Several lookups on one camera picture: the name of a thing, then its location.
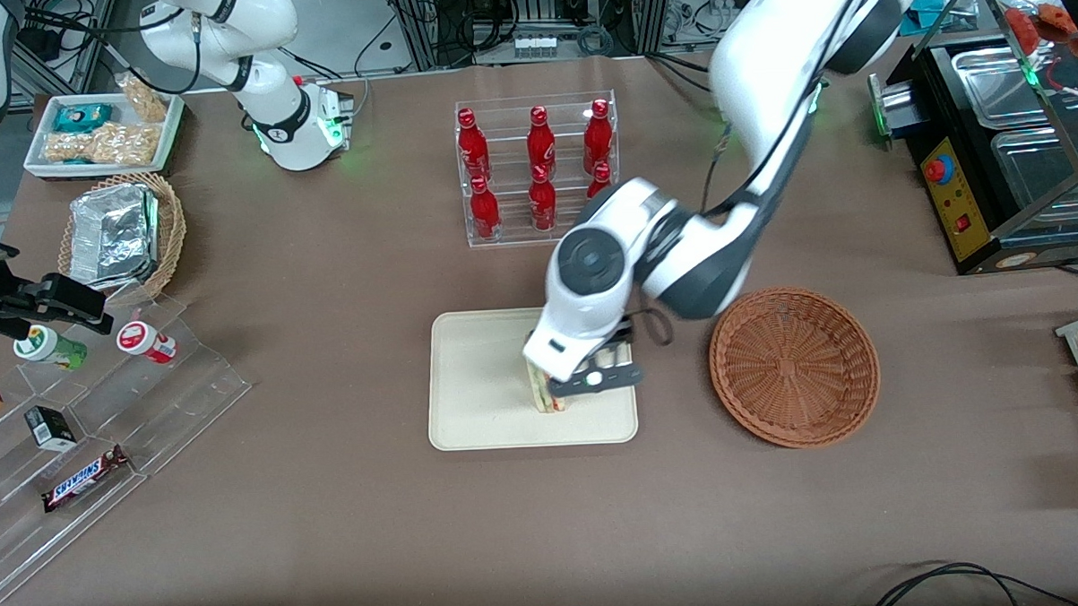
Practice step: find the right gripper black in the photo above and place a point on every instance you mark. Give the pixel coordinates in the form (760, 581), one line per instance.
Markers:
(21, 302)

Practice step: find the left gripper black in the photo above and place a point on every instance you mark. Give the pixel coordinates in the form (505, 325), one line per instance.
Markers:
(619, 341)

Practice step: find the triangle sandwich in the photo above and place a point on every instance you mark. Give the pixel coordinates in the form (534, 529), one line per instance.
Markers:
(542, 397)

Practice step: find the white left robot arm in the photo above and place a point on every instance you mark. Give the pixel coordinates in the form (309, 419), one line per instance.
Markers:
(747, 107)

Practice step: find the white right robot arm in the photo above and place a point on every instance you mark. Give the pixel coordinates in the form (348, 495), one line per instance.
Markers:
(272, 115)

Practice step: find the cream rectangular plastic tray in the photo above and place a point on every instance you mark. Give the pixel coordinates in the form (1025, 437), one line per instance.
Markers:
(479, 386)

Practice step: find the white snack tray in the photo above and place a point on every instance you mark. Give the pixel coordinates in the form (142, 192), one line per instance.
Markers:
(41, 163)

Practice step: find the wicker basket holding foil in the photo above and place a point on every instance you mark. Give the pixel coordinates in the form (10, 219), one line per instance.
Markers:
(171, 231)

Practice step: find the empty brown wicker basket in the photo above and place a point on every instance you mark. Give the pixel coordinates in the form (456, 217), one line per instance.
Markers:
(792, 366)

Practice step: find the green white-capped snack can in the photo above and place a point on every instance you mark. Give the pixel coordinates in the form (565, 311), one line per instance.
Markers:
(49, 347)

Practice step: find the silver foil packet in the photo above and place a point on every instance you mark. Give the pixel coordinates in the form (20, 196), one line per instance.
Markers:
(111, 233)

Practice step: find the red white-capped snack can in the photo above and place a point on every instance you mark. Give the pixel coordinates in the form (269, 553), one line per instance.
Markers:
(146, 342)

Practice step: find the small black barcode box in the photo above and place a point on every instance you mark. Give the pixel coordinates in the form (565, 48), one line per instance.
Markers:
(52, 428)

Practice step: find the clear acrylic stepped display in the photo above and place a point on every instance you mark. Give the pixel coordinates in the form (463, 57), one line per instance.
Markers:
(175, 396)

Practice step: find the clear bag of nuts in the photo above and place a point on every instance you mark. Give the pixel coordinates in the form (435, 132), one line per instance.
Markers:
(144, 97)
(99, 145)

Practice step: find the clear acrylic bottle rack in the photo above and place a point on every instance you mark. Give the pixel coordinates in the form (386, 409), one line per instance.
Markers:
(510, 237)

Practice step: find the Snickers chocolate bar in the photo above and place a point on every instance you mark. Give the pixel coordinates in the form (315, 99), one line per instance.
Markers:
(85, 478)

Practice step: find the red cola bottle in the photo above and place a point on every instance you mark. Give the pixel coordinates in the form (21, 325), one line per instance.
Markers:
(485, 208)
(597, 132)
(542, 200)
(598, 182)
(540, 141)
(472, 144)

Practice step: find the teal snack packet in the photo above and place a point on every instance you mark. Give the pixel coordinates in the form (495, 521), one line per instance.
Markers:
(82, 115)

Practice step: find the white power strip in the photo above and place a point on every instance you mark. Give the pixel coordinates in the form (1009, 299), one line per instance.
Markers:
(534, 44)

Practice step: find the red emergency stop button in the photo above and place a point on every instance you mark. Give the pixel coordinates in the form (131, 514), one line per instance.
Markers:
(936, 169)

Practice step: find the black food warmer appliance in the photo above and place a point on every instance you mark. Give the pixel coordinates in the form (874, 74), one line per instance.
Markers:
(966, 216)

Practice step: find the steel warmer pan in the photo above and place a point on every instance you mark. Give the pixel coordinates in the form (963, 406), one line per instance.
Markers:
(1002, 85)
(1050, 173)

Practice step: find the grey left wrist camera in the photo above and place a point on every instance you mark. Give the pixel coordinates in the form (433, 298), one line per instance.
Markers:
(559, 352)

